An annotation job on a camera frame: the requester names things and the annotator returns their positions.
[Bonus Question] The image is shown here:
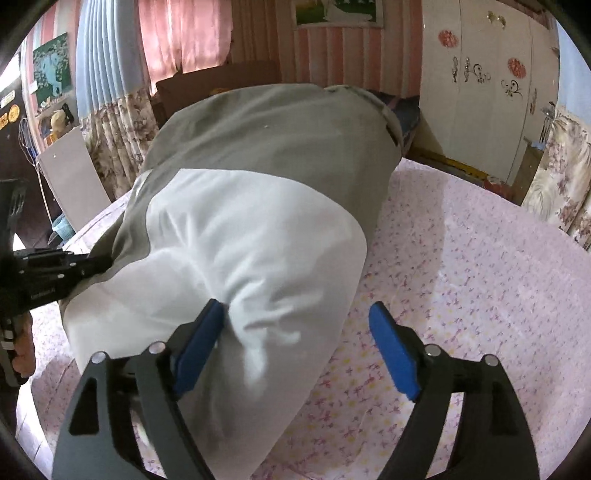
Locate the white and grey jacket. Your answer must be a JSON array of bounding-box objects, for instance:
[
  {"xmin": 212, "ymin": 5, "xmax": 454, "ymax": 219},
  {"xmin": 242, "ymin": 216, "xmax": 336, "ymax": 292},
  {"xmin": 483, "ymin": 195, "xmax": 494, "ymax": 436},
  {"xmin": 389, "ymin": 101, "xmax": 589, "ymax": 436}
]
[{"xmin": 61, "ymin": 84, "xmax": 402, "ymax": 479}]

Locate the person's left hand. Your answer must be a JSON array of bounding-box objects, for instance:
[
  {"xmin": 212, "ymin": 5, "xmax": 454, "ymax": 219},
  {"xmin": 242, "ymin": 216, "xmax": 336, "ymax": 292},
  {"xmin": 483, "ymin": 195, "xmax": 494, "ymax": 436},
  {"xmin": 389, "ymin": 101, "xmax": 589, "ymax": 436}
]
[{"xmin": 12, "ymin": 312, "xmax": 36, "ymax": 378}]

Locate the white side cabinet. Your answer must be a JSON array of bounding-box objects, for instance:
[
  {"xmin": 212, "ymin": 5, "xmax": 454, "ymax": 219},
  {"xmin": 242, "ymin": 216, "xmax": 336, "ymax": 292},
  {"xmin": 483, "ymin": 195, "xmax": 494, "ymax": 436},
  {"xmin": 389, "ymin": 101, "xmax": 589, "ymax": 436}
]
[{"xmin": 37, "ymin": 127, "xmax": 111, "ymax": 232}]

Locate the plush toy on cabinet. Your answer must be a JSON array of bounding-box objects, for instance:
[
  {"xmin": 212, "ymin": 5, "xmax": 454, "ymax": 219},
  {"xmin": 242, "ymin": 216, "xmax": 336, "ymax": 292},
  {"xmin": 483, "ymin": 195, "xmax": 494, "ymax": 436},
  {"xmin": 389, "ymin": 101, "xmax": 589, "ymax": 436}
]
[{"xmin": 50, "ymin": 103, "xmax": 74, "ymax": 139}]

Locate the blue floral curtain left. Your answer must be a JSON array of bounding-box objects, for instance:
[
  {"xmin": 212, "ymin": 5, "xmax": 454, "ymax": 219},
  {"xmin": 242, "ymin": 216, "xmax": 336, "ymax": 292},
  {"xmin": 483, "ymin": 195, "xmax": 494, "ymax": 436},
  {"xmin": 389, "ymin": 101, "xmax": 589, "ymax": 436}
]
[{"xmin": 75, "ymin": 1, "xmax": 158, "ymax": 201}]

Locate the blue floral curtain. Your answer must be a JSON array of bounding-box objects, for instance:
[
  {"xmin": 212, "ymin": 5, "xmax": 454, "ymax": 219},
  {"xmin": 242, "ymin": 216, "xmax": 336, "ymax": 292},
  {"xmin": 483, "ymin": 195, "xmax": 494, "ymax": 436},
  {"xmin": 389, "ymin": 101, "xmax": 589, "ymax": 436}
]
[
  {"xmin": 521, "ymin": 22, "xmax": 591, "ymax": 252},
  {"xmin": 75, "ymin": 1, "xmax": 158, "ymax": 201}
]

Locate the pink floral bed sheet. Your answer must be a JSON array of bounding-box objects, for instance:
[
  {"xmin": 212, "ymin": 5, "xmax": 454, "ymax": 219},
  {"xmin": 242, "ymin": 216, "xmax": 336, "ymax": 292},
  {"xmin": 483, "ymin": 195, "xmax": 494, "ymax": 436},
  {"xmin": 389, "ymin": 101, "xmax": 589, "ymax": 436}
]
[{"xmin": 17, "ymin": 160, "xmax": 590, "ymax": 479}]

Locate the brown wooden headboard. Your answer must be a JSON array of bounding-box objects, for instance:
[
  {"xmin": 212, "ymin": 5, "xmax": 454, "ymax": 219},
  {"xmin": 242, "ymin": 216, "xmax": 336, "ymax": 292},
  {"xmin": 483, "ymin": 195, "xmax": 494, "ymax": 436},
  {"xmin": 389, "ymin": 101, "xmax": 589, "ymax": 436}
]
[{"xmin": 151, "ymin": 60, "xmax": 280, "ymax": 127}]

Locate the pink window curtain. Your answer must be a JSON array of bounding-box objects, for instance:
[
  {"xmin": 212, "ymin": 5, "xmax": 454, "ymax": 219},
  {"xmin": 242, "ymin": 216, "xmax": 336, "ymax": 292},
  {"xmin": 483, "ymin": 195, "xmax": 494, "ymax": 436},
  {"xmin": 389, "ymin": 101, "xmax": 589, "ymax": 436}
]
[{"xmin": 138, "ymin": 0, "xmax": 232, "ymax": 93}]

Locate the blue floral curtain right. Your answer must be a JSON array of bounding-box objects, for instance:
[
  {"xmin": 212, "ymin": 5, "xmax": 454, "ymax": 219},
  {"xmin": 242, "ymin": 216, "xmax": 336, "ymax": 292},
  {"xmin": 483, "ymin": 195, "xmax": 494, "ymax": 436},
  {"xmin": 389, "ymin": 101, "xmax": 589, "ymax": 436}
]
[{"xmin": 521, "ymin": 22, "xmax": 591, "ymax": 252}]

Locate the framed wedding picture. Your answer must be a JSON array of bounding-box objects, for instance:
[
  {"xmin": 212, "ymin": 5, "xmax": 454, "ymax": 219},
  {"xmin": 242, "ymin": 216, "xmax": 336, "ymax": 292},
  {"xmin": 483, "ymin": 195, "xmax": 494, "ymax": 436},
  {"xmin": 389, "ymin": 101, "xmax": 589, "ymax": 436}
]
[{"xmin": 291, "ymin": 0, "xmax": 384, "ymax": 28}]

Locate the white wardrobe with decals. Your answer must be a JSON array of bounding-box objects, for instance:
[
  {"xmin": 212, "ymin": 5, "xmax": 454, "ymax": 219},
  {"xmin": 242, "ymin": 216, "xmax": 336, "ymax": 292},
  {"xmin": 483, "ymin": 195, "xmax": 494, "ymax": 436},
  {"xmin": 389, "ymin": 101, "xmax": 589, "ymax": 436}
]
[{"xmin": 415, "ymin": 1, "xmax": 559, "ymax": 183}]

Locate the green blue wall poster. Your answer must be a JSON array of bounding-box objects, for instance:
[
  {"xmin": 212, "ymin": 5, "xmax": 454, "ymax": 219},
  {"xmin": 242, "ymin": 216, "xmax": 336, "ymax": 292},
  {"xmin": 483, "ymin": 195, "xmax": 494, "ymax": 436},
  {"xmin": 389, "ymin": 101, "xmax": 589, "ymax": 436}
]
[{"xmin": 33, "ymin": 33, "xmax": 73, "ymax": 110}]

